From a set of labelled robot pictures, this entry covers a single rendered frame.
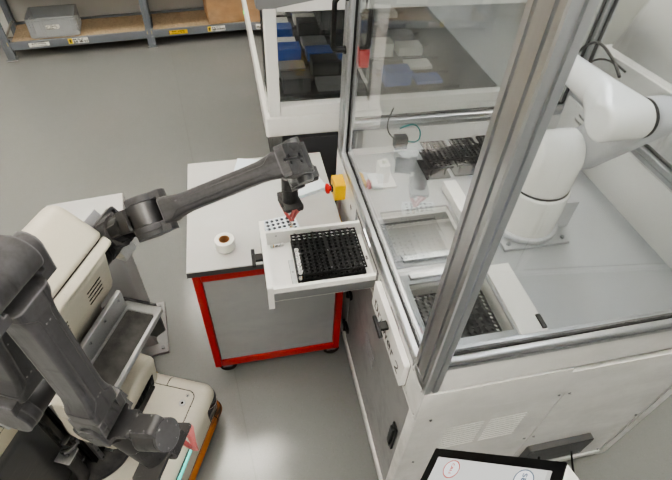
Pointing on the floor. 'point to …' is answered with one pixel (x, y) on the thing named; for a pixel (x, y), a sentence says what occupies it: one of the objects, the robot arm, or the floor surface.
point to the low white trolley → (240, 286)
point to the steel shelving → (188, 22)
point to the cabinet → (361, 370)
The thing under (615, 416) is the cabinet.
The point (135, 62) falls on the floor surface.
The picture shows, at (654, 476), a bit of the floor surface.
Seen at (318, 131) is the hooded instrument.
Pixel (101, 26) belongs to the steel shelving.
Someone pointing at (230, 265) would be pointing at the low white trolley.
